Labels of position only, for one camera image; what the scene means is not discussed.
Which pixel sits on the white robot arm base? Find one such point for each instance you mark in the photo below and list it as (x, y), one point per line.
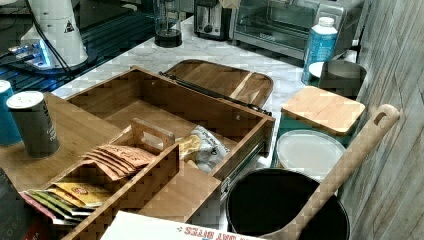
(55, 34)

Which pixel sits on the grey cylindrical can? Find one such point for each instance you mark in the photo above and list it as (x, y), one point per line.
(33, 121)

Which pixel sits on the bamboo organizer box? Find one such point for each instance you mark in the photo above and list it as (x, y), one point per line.
(130, 109)

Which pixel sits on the wooden spatula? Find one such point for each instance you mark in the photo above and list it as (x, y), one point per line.
(365, 141)

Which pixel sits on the grey metal cup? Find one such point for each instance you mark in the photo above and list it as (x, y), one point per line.
(342, 77)

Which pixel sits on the white round plastic lid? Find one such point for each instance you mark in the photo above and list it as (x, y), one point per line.
(309, 152)

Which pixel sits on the yellow green tea packets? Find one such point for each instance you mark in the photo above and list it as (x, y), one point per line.
(67, 203)

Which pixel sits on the glass blender jar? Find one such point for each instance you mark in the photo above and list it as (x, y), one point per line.
(167, 23)

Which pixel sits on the teal container bamboo lid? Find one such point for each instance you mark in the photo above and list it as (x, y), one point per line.
(316, 109)

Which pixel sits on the blue white bottle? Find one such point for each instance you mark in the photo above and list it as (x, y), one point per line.
(321, 44)

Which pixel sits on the blue cylindrical can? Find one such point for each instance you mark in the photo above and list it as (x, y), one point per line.
(9, 133)

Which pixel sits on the white cardboard box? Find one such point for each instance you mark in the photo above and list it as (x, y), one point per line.
(130, 226)

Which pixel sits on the brown tea sachets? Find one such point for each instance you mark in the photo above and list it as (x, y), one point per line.
(117, 161)

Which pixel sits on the black round pot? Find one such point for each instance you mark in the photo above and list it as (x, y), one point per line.
(265, 200)

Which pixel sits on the silver toaster oven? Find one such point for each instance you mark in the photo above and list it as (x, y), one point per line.
(283, 26)

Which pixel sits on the dark wooden cutting board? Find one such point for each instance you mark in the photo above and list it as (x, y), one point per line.
(243, 85)

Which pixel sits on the black silver toaster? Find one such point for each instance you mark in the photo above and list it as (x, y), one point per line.
(211, 20)

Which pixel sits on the white snack bag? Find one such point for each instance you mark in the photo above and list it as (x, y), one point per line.
(202, 148)

